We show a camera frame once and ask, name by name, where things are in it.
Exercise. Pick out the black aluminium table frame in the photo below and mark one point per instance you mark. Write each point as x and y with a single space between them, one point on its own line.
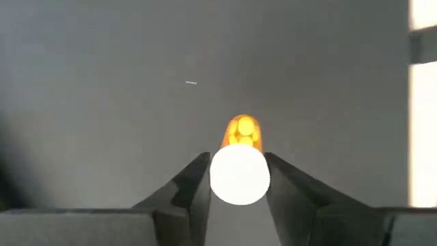
422 44

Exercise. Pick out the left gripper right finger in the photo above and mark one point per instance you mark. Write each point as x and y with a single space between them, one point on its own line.
307 215

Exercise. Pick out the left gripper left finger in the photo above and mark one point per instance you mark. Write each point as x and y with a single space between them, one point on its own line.
184 212

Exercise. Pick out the small amber pill bottle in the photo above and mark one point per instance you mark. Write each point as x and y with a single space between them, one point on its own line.
240 171

